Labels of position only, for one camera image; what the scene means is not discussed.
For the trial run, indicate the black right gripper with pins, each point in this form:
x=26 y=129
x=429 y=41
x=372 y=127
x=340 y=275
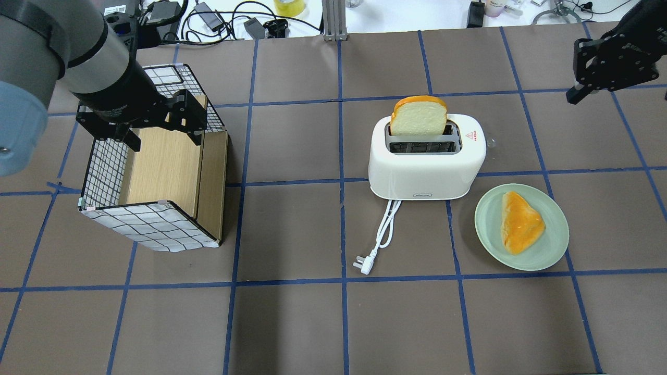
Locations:
x=637 y=46

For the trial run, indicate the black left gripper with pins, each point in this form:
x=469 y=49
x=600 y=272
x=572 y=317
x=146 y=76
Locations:
x=121 y=91

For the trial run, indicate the white toaster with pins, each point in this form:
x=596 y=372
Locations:
x=441 y=167

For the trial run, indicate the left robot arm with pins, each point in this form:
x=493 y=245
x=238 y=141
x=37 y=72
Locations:
x=94 y=55

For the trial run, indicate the toast slice in toaster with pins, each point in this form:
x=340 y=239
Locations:
x=421 y=115

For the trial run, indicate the black power brick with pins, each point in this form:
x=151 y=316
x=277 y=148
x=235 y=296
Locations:
x=162 y=13

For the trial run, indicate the black power adapter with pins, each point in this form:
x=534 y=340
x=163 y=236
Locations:
x=255 y=29

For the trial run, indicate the orange bread on plate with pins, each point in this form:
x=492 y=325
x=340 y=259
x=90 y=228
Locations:
x=522 y=226

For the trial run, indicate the light green plate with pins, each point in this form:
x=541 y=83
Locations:
x=546 y=252

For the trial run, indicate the yellow tape roll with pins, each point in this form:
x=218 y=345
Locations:
x=289 y=8

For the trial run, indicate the wire basket with wooden panels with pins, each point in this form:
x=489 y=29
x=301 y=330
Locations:
x=169 y=196

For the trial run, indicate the aluminium profile post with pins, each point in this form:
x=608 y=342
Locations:
x=334 y=20

